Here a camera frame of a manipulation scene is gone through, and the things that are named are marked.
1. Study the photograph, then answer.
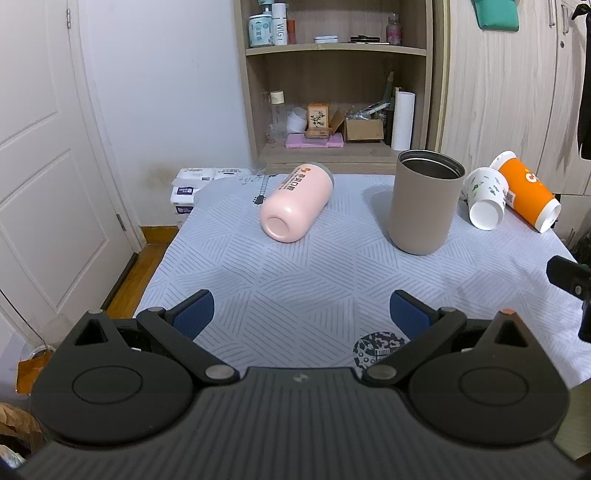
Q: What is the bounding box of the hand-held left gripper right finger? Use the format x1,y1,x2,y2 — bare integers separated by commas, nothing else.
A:
367,290,541,387

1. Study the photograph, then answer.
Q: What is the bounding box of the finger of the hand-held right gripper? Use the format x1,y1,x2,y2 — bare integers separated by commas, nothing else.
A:
547,255,591,343

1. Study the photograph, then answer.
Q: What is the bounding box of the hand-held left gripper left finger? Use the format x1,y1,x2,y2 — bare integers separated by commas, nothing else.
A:
62,290,241,385

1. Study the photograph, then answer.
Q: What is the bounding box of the orange paper cup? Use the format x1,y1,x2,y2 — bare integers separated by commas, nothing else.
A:
489,151,562,234

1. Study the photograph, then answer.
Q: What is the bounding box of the white paper cup green print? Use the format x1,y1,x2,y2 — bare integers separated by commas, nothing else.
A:
463,167,509,231

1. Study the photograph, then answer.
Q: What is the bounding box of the white plastic cup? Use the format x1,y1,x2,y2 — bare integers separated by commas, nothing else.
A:
286,106,308,134

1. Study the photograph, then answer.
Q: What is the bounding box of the taupe metal tumbler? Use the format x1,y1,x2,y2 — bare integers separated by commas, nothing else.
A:
388,149,466,256

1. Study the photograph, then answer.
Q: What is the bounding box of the white tissue pack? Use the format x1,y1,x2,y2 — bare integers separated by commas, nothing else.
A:
174,167,217,186
213,167,253,183
169,184,201,217

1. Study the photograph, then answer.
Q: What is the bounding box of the black hanging garment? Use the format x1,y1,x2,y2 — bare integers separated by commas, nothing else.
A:
571,0,591,161

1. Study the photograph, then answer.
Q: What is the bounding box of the orange plastic bag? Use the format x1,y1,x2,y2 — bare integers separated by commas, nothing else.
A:
17,349,58,398

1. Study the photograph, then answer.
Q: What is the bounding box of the light wooden wardrobe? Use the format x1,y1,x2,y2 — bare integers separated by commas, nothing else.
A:
436,0,591,197

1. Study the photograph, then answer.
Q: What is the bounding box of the open cardboard box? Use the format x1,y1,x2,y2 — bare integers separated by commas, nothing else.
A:
329,107,386,143

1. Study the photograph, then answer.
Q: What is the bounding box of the white paper roll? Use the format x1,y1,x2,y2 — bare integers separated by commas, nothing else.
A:
391,90,417,151

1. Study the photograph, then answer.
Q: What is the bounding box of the pink flat box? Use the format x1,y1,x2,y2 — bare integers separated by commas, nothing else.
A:
284,132,345,149

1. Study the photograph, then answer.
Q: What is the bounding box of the brown paper bag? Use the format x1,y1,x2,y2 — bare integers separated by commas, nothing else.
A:
0,401,47,446

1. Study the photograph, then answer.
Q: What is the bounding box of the dark green bottle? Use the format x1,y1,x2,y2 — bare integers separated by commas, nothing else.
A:
384,71,397,141

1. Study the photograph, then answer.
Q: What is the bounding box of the clear glass bottle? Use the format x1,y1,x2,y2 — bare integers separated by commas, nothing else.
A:
266,90,286,143

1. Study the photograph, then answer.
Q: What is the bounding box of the white door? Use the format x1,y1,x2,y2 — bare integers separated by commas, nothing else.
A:
0,0,141,370

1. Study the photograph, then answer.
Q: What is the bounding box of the floral printed box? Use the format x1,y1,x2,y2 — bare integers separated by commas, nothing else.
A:
305,103,332,139

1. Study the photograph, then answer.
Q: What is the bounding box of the wooden shelf unit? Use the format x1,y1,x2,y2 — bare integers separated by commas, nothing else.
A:
232,0,451,175

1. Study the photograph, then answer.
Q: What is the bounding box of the teal cloth bag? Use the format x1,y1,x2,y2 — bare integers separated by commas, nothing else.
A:
472,0,520,32

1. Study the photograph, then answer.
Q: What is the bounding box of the teal and white pump bottle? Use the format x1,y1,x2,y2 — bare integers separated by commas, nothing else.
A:
249,0,274,48

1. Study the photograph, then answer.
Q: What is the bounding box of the white tall bottle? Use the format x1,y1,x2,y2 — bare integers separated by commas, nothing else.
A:
272,2,289,46

